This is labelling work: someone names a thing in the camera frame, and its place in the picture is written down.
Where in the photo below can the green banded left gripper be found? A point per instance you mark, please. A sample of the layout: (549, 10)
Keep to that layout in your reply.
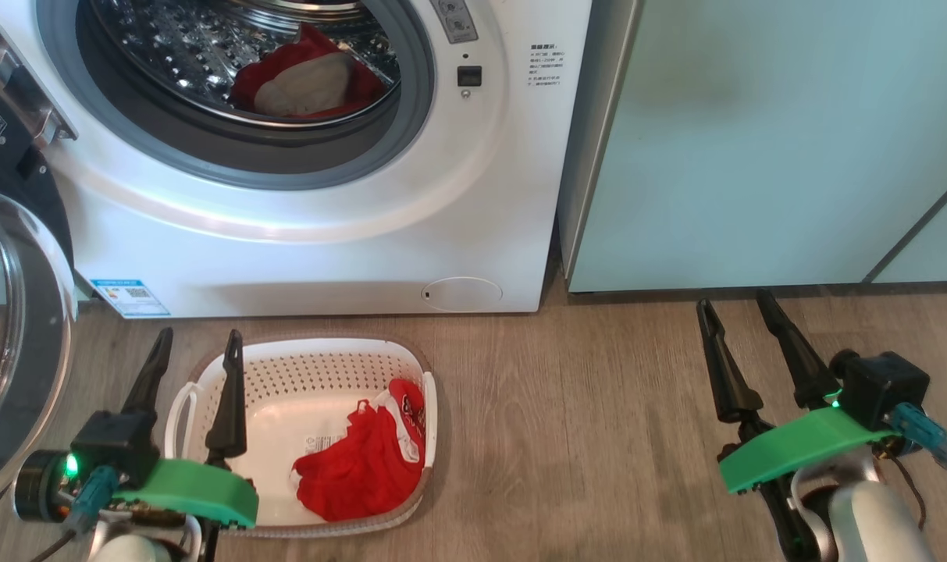
(192, 492)

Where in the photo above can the red printed garment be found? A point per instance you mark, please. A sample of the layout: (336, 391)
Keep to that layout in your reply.
(348, 476)

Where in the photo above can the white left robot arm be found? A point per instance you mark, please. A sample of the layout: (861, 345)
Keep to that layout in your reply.
(129, 550)

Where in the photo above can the black round glass washer door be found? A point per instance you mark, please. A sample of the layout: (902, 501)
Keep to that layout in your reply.
(40, 351)

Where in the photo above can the white perforated laundry basket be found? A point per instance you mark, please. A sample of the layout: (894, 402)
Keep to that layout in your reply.
(301, 375)

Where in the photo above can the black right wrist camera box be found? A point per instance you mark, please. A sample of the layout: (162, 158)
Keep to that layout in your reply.
(883, 386)

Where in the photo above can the printed basket product sticker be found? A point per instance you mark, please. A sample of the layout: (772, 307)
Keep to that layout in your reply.
(321, 445)

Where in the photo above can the perforated steel washer drum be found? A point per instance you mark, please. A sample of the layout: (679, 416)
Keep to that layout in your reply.
(169, 47)

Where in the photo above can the beige cloth garment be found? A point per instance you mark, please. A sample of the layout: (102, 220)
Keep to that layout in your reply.
(305, 86)

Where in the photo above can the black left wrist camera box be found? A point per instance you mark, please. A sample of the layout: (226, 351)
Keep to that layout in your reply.
(114, 445)

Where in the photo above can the blue energy label sticker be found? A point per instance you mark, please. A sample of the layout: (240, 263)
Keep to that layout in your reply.
(129, 298)

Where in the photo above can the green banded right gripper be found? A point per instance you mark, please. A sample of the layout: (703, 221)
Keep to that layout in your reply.
(801, 449)

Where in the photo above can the pale green cabinet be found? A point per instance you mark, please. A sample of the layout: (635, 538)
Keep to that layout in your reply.
(754, 156)

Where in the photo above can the black door lock slot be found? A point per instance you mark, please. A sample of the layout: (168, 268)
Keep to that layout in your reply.
(469, 76)

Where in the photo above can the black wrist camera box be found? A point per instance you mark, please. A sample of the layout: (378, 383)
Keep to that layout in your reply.
(114, 445)
(883, 386)

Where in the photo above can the white front-load washing machine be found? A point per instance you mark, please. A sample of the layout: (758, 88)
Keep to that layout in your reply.
(325, 234)

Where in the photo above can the oval white filter cover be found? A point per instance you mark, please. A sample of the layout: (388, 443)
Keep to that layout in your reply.
(465, 295)

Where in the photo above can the chrome washer door hinge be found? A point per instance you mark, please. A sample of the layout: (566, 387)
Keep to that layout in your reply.
(12, 86)

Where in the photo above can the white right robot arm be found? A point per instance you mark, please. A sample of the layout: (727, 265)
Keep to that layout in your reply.
(871, 523)

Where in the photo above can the plain red garment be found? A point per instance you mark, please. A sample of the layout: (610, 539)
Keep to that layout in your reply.
(309, 43)

